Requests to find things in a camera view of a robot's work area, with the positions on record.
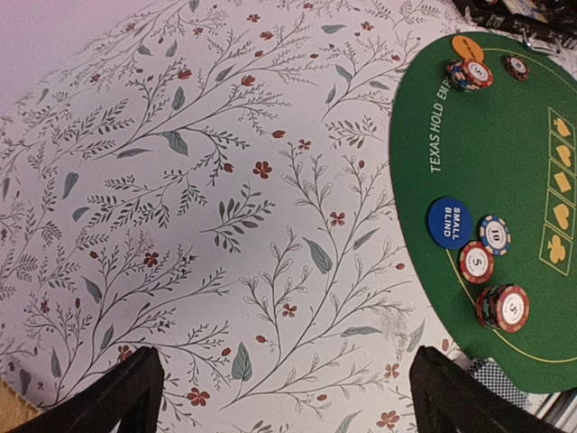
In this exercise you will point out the black poker chip case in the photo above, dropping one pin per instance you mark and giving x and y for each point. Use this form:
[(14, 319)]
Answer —
[(549, 21)]

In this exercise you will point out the dark maroon chip stack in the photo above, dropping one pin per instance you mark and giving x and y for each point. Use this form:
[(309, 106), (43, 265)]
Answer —
[(517, 68)]

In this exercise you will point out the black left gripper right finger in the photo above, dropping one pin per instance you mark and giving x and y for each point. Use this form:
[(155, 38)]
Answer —
[(447, 399)]

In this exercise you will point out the blue blind button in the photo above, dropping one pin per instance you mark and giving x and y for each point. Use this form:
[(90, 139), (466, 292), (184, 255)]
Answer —
[(450, 223)]

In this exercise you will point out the round green poker mat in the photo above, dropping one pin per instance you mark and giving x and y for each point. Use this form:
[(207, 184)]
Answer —
[(510, 151)]

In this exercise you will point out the woven bamboo basket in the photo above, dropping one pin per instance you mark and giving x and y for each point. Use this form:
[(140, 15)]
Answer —
[(15, 410)]

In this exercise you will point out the blue playing card deck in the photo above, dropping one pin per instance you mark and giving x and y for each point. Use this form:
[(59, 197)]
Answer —
[(489, 373)]

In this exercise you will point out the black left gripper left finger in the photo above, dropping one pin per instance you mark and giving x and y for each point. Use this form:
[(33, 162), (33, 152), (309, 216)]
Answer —
[(125, 399)]

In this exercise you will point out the orange blind button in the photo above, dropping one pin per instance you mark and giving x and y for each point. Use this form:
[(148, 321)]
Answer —
[(467, 48)]

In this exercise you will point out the floral white table cloth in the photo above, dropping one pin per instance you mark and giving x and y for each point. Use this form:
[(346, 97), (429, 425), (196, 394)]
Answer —
[(212, 179)]

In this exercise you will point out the single red five chip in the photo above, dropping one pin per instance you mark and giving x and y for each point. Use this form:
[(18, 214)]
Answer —
[(476, 263)]

